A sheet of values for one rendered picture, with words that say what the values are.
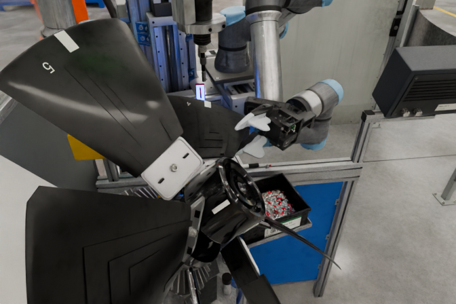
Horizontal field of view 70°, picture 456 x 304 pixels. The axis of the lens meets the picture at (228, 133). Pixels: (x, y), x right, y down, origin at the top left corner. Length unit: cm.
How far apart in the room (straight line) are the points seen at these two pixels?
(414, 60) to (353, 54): 168
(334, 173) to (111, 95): 88
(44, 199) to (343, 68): 260
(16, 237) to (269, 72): 64
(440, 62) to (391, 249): 131
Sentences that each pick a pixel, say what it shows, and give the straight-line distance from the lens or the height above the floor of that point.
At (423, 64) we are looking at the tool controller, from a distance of 107.
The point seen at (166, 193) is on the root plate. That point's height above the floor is 122.
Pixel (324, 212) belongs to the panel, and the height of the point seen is 61.
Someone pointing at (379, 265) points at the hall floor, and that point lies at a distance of 207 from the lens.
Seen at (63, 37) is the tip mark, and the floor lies 144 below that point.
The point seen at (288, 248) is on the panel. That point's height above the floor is 40.
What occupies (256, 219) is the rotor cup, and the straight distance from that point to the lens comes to 51.
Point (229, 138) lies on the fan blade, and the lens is 71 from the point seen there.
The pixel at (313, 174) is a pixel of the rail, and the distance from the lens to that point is 119.
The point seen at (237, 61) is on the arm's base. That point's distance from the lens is 133.
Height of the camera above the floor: 160
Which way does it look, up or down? 35 degrees down
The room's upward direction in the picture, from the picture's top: straight up
